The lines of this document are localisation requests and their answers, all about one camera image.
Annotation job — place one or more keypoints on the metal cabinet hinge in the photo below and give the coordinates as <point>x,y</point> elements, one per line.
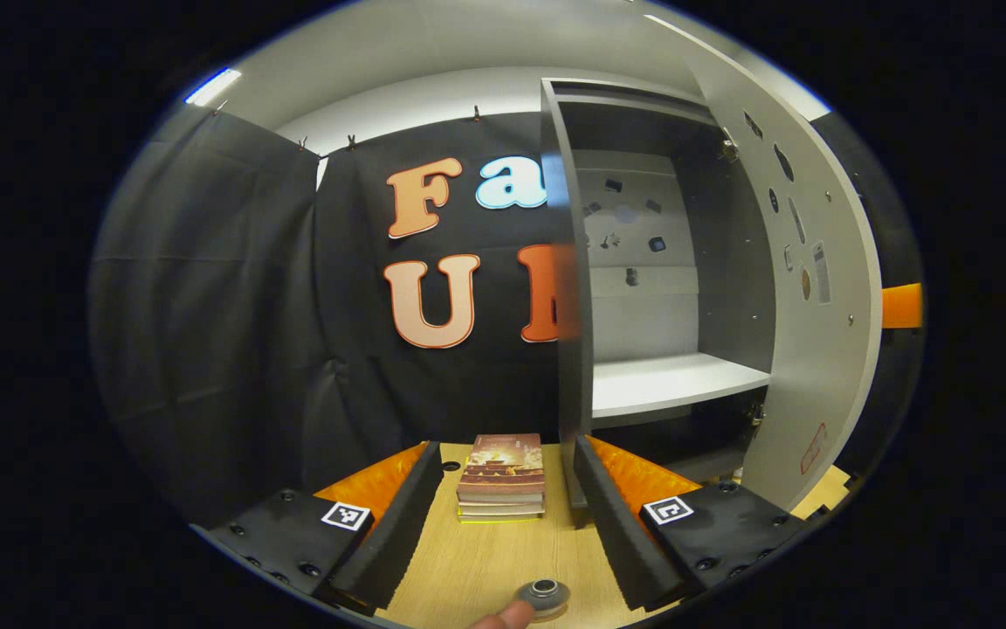
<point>756,417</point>
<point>727,147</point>

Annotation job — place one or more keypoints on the black backdrop cloth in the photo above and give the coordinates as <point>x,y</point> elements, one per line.
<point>223,306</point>

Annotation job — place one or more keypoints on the silver bottle with colourful label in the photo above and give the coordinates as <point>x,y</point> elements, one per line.
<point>545,590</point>

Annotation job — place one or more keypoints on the white cabinet door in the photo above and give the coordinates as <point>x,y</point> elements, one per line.
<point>826,376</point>

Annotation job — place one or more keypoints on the ceiling light strip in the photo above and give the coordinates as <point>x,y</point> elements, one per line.
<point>212,86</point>

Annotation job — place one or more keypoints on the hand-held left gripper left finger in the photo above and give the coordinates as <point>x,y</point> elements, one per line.
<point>394,533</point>

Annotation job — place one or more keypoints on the beige book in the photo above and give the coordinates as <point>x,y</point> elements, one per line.
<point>501,507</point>

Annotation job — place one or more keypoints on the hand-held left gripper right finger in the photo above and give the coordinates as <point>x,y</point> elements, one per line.
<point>621,542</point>

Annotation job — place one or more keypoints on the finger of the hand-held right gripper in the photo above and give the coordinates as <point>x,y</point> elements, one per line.
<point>902,306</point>

